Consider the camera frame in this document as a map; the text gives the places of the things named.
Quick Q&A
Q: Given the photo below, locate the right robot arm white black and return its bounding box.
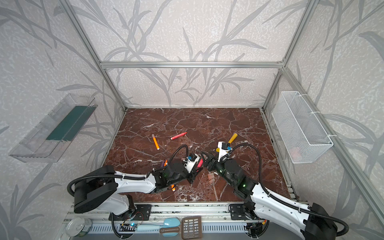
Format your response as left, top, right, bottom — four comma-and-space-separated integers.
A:
202, 152, 350, 240

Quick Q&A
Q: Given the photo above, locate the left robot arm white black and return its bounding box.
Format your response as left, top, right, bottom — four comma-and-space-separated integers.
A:
67, 157, 203, 216

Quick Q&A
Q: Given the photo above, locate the clear pen cap pair upper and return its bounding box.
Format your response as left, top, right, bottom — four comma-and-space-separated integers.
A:
208, 173, 215, 180

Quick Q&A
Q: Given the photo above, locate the red capped pen far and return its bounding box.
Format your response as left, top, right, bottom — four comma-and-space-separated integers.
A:
170, 132, 187, 140

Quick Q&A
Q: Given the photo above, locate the yellow toy spatula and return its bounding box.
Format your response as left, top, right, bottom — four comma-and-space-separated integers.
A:
216, 133, 238, 152

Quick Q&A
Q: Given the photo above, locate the light blue brush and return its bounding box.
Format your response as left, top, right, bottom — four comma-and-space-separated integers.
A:
136, 218, 181, 237

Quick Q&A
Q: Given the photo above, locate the brown slotted spatula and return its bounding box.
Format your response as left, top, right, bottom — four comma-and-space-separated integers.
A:
181, 216, 203, 240

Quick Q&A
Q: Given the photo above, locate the green circuit board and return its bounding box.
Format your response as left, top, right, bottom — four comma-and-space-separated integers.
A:
119, 223, 137, 233

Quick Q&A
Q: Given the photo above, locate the metal tin can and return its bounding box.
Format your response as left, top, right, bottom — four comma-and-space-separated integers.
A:
66, 217, 93, 237

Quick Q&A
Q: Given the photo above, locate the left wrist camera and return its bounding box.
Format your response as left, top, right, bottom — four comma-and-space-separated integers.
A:
184, 154, 200, 173

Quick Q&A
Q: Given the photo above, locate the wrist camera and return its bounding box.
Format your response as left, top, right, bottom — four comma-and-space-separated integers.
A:
217, 142, 232, 163
184, 154, 200, 173

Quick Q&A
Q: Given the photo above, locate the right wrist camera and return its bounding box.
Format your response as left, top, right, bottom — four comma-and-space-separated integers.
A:
217, 142, 232, 163

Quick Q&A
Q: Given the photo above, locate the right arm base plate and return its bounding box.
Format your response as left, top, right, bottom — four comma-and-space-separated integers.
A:
228, 204, 257, 220

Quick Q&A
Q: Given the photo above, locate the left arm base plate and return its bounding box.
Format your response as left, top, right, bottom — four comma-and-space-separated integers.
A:
109, 204, 152, 221

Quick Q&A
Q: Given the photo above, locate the white wire mesh basket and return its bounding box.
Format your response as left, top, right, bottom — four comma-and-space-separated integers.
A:
272, 91, 334, 164

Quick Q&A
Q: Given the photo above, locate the clear plastic wall tray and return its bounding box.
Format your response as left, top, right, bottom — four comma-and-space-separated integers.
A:
9, 94, 98, 163

